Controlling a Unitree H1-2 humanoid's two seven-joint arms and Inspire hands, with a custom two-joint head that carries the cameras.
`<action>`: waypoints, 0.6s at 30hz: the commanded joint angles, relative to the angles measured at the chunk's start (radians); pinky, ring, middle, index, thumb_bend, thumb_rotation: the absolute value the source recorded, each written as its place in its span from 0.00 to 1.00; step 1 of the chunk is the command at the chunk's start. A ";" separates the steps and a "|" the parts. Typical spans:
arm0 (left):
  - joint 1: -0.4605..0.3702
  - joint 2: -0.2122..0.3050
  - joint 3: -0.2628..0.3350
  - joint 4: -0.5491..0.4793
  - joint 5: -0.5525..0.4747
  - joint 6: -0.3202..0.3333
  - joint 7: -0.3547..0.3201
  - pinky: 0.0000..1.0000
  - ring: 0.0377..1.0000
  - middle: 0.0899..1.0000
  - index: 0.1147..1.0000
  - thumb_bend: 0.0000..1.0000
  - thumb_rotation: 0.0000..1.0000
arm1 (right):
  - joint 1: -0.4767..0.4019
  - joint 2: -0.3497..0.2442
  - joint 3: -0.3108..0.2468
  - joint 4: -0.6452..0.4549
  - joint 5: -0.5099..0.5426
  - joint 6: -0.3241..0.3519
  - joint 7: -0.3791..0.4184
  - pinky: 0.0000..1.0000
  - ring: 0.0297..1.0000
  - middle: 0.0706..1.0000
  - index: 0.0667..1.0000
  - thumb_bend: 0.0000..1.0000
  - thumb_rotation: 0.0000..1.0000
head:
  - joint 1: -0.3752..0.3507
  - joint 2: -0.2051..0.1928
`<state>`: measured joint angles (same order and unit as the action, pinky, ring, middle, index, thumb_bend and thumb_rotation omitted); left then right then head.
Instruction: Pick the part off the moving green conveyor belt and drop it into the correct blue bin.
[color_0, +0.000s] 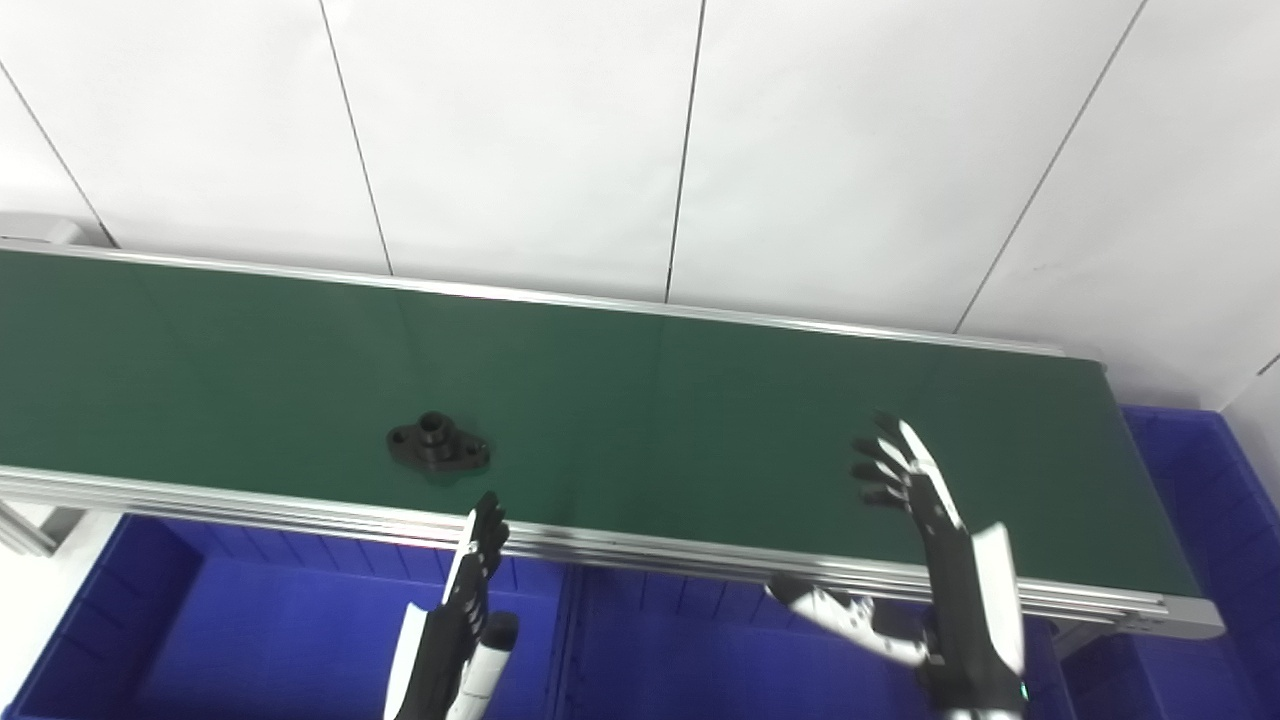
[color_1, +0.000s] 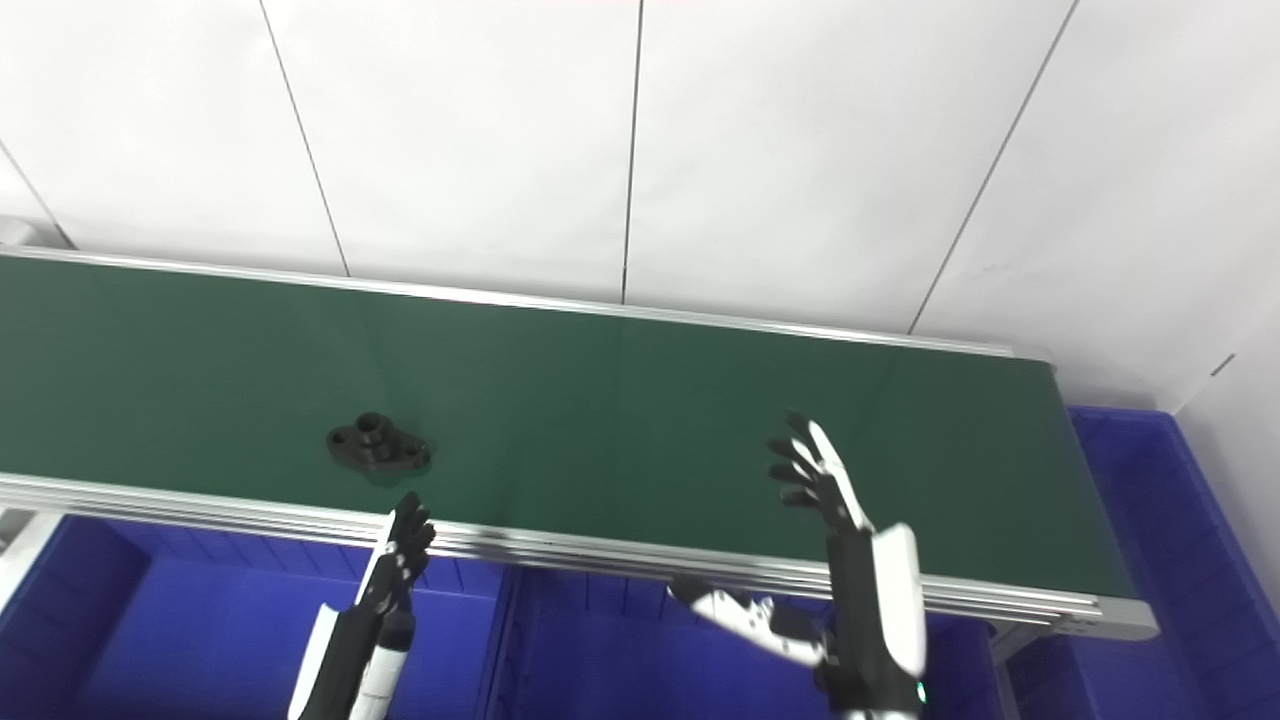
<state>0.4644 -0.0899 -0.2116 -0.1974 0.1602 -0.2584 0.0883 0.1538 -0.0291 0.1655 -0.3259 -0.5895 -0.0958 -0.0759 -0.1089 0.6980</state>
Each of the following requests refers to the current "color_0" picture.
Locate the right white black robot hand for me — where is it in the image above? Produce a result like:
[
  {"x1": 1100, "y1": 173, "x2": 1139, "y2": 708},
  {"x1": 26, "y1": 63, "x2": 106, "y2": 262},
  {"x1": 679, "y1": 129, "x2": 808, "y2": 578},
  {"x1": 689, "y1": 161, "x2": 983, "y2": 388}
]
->
[{"x1": 765, "y1": 412, "x2": 1029, "y2": 717}]

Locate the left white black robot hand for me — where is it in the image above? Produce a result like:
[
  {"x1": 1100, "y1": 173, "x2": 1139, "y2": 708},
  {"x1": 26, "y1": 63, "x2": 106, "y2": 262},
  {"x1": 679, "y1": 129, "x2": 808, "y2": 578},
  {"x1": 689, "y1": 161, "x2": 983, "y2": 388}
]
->
[{"x1": 383, "y1": 491, "x2": 521, "y2": 720}]

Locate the black flanged machine part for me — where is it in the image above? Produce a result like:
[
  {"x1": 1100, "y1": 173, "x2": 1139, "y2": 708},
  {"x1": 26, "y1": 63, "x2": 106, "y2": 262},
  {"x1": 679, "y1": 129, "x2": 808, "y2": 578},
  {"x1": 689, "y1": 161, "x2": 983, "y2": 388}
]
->
[{"x1": 387, "y1": 411, "x2": 492, "y2": 474}]

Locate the blue plastic bin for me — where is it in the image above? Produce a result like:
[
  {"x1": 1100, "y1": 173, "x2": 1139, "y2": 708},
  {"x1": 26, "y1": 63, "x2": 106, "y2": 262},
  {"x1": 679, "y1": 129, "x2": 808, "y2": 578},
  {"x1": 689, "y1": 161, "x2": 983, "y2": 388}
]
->
[
  {"x1": 1060, "y1": 405, "x2": 1280, "y2": 720},
  {"x1": 555, "y1": 565, "x2": 1076, "y2": 720},
  {"x1": 0, "y1": 514, "x2": 576, "y2": 720}
]

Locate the green conveyor belt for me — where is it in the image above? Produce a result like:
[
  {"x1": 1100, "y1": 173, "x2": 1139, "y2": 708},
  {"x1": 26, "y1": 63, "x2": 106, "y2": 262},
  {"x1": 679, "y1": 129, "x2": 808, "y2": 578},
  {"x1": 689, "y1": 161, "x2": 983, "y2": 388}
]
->
[
  {"x1": 0, "y1": 250, "x2": 1201, "y2": 599},
  {"x1": 0, "y1": 238, "x2": 1227, "y2": 661}
]

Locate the grey conveyor end housing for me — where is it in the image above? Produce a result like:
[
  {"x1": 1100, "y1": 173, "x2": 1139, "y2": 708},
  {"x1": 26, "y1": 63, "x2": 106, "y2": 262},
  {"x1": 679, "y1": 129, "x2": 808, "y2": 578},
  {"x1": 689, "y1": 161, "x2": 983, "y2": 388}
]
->
[{"x1": 0, "y1": 212, "x2": 87, "y2": 247}]

